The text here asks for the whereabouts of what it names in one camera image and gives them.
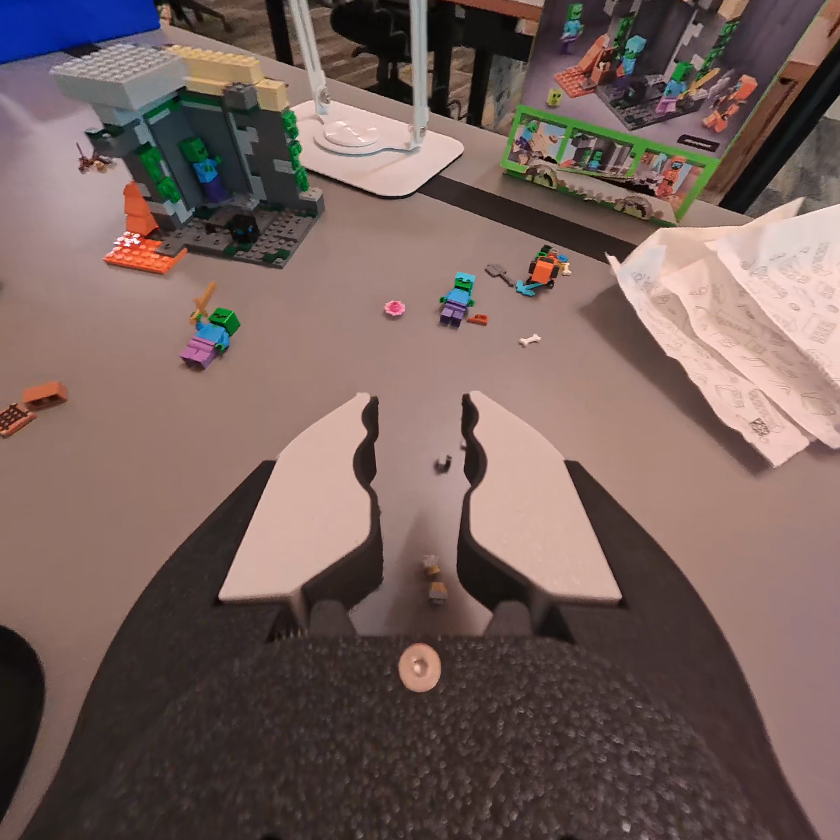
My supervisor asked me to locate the white book stand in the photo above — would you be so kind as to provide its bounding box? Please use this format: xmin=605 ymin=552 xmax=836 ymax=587
xmin=289 ymin=0 xmax=466 ymax=198

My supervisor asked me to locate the zombie toy figure teal helmet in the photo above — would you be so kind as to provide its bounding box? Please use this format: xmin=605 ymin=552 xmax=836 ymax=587
xmin=438 ymin=272 xmax=477 ymax=329

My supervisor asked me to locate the zombie toy figure gold sword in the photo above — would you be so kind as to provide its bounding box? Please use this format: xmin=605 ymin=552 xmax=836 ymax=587
xmin=179 ymin=282 xmax=242 ymax=370

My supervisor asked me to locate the black quilted cushion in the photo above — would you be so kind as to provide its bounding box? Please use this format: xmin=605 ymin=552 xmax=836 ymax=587
xmin=0 ymin=625 xmax=47 ymax=791

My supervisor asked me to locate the plain zombie toy figure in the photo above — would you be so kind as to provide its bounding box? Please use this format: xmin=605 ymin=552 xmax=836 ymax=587
xmin=178 ymin=134 xmax=228 ymax=203

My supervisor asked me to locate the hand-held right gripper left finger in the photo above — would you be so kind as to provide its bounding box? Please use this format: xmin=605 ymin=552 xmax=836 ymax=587
xmin=218 ymin=392 xmax=385 ymax=606

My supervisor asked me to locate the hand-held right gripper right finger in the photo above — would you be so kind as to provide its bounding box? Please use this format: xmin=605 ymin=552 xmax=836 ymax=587
xmin=457 ymin=390 xmax=623 ymax=606

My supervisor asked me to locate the grey toy brick building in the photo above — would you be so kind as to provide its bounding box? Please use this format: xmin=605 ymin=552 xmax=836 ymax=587
xmin=51 ymin=42 xmax=326 ymax=271

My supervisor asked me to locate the grey desk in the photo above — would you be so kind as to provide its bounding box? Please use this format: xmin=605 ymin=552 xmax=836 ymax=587
xmin=0 ymin=26 xmax=840 ymax=840

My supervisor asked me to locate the small brown two-stud brick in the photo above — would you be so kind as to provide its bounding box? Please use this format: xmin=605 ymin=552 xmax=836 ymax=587
xmin=23 ymin=382 xmax=69 ymax=413

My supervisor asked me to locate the orange block toy creature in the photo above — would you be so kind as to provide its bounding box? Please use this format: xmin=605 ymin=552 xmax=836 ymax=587
xmin=515 ymin=245 xmax=572 ymax=298

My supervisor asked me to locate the blue plastic bin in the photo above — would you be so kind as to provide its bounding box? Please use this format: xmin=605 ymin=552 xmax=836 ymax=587
xmin=0 ymin=0 xmax=162 ymax=64

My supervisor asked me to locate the pile of white paper bags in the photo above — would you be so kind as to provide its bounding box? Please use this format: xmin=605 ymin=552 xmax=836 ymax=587
xmin=607 ymin=197 xmax=840 ymax=468

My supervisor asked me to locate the green toy box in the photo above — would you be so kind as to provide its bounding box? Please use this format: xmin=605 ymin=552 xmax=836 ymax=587
xmin=502 ymin=0 xmax=840 ymax=228

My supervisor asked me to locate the black office chair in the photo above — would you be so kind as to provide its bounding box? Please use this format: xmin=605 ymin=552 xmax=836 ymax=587
xmin=330 ymin=0 xmax=412 ymax=74

